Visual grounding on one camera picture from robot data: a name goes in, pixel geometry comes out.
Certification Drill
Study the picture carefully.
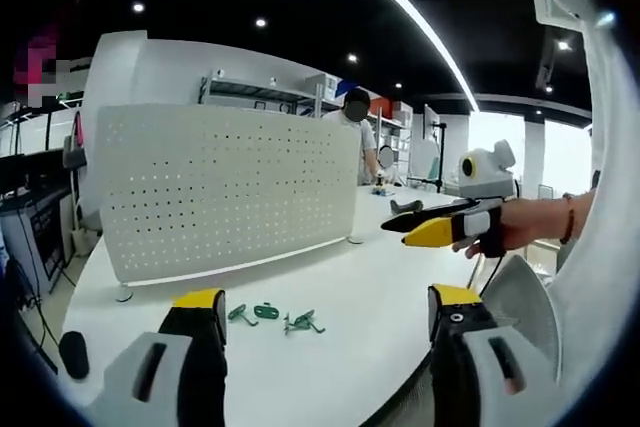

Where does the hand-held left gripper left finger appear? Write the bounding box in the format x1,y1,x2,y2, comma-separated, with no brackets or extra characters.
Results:
85,288,231,427

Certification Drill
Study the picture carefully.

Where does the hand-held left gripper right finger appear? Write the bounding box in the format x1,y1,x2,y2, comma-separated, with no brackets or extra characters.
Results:
427,284,564,427

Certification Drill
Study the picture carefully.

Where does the white perforated mounting plate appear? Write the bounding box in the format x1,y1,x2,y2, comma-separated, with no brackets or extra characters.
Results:
94,104,366,304

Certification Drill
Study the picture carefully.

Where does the person's right hand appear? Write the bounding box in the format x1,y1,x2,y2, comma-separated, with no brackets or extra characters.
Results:
451,195,564,261

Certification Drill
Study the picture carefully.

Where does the grey curved object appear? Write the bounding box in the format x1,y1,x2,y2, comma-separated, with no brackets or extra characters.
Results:
389,199,426,216

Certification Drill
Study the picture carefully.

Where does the black tripod stand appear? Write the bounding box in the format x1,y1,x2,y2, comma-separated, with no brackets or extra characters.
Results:
406,119,447,194

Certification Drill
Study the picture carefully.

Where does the white mesh chair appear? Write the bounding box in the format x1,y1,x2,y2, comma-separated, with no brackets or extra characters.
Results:
481,253,562,384

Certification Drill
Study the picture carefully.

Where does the black foam cylinder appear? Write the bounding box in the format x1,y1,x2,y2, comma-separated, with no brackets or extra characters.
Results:
58,330,91,380

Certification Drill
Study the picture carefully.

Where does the person's white shirt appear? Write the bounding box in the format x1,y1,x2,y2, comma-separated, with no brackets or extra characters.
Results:
542,6,640,427

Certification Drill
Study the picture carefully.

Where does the grey metal shelf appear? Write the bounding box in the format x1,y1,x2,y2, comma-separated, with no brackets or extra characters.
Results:
198,68,347,119

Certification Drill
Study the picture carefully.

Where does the dark workbench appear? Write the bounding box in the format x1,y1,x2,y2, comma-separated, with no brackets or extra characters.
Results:
0,150,77,294

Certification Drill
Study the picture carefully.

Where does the grey chair back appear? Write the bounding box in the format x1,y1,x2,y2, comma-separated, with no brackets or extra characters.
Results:
61,110,89,174

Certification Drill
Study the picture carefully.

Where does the white rounded partition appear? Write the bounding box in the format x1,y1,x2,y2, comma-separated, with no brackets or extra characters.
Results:
78,29,362,221

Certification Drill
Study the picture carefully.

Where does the black cable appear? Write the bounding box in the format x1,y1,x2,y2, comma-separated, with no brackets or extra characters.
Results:
467,250,504,296

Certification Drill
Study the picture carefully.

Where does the red bead bracelet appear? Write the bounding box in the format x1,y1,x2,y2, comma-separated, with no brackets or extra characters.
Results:
559,192,577,246

